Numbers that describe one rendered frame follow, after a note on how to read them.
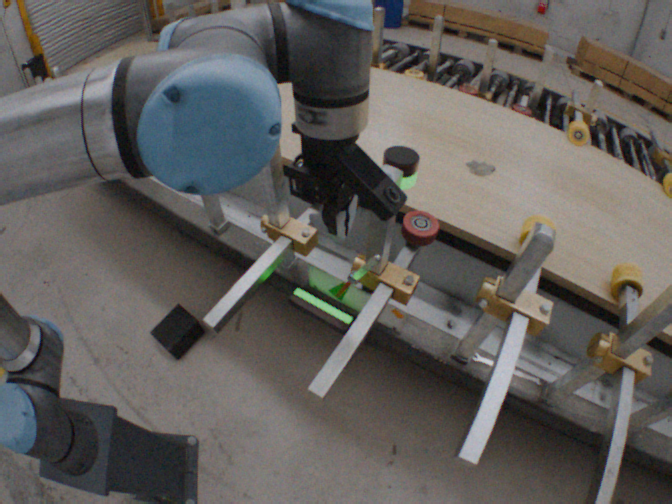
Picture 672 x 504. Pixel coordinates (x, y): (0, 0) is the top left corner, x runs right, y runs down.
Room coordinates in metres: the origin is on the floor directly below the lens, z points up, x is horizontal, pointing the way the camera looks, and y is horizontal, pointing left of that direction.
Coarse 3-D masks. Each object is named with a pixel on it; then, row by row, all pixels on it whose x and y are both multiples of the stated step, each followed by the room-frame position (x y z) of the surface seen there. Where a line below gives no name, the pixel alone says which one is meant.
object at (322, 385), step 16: (400, 256) 0.45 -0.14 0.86; (384, 288) 0.37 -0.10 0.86; (368, 304) 0.34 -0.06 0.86; (384, 304) 0.34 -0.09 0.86; (368, 320) 0.30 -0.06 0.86; (352, 336) 0.27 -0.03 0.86; (336, 352) 0.24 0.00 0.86; (352, 352) 0.24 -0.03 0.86; (336, 368) 0.21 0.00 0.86; (320, 384) 0.18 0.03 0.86; (320, 400) 0.16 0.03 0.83
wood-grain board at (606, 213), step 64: (384, 128) 0.91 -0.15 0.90; (448, 128) 0.93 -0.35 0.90; (512, 128) 0.98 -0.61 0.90; (448, 192) 0.62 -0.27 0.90; (512, 192) 0.63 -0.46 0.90; (576, 192) 0.66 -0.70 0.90; (640, 192) 0.70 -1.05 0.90; (512, 256) 0.43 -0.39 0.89; (576, 256) 0.42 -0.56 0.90; (640, 256) 0.42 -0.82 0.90
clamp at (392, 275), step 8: (360, 256) 0.44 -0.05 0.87; (360, 264) 0.43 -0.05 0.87; (392, 264) 0.42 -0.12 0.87; (368, 272) 0.40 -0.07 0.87; (384, 272) 0.40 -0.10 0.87; (392, 272) 0.40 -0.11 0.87; (400, 272) 0.40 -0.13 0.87; (408, 272) 0.40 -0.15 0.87; (360, 280) 0.41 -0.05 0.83; (368, 280) 0.40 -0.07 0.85; (376, 280) 0.39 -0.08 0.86; (384, 280) 0.38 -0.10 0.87; (392, 280) 0.38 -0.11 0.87; (400, 280) 0.38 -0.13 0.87; (416, 280) 0.38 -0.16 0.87; (376, 288) 0.39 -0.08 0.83; (400, 288) 0.36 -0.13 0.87; (408, 288) 0.36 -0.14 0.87; (392, 296) 0.37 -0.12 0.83; (400, 296) 0.36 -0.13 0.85; (408, 296) 0.35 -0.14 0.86
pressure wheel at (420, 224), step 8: (408, 216) 0.53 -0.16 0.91; (416, 216) 0.53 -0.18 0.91; (424, 216) 0.53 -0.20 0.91; (432, 216) 0.53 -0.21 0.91; (408, 224) 0.50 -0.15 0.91; (416, 224) 0.51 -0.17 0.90; (424, 224) 0.50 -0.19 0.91; (432, 224) 0.50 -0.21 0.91; (408, 232) 0.48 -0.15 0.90; (416, 232) 0.48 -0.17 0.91; (424, 232) 0.48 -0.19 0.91; (432, 232) 0.48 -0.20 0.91; (408, 240) 0.48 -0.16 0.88; (416, 240) 0.47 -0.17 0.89; (424, 240) 0.47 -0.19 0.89; (432, 240) 0.48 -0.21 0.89
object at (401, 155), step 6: (390, 150) 0.47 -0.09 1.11; (396, 150) 0.47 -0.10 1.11; (402, 150) 0.47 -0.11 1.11; (408, 150) 0.47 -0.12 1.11; (390, 156) 0.46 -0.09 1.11; (396, 156) 0.46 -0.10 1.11; (402, 156) 0.46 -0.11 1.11; (408, 156) 0.46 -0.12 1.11; (414, 156) 0.46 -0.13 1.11; (396, 162) 0.44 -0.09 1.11; (402, 162) 0.44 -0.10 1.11; (408, 162) 0.44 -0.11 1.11; (414, 162) 0.44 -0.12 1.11
